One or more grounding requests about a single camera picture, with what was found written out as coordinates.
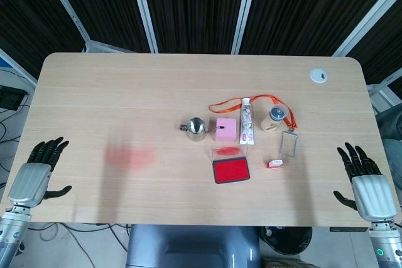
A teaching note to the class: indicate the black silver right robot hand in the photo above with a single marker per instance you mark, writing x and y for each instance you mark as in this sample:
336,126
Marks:
373,192

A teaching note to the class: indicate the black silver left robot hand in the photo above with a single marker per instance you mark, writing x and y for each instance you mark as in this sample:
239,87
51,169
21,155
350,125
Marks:
29,180

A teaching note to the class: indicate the small white red stamp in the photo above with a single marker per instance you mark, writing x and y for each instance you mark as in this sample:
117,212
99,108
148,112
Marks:
276,164

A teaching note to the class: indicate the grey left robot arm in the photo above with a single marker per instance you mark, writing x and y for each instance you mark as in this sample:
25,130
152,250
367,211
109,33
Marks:
12,233

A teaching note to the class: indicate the red ink pad clear lid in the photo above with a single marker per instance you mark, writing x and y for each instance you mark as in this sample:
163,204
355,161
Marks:
230,171

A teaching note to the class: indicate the black desk control bar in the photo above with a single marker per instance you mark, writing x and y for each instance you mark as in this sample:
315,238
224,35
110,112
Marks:
348,229

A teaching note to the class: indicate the grey fabric bag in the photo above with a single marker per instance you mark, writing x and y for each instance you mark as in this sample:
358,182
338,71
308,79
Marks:
391,130

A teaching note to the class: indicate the black box on floor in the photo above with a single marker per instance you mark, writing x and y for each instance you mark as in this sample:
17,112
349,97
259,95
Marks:
11,97

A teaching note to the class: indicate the clear badge holder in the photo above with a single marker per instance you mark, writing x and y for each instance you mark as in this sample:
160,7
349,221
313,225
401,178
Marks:
288,144

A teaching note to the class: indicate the beige squeeze bottle blue cap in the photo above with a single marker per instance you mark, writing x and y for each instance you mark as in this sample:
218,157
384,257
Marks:
270,122

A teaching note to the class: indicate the white floral cream tube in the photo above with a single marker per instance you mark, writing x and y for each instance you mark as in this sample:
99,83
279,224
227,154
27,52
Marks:
247,123

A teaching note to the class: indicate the pink foam block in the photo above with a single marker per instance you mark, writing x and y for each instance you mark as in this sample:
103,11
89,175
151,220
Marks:
226,131

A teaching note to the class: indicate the stainless steel spouted pitcher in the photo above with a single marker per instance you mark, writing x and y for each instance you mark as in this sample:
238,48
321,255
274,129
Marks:
195,130

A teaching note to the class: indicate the grey robot torso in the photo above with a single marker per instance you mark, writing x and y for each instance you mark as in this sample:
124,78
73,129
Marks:
191,246

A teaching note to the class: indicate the white partition frame post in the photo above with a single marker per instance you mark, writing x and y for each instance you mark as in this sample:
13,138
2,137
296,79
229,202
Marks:
246,7
143,7
64,4
367,20

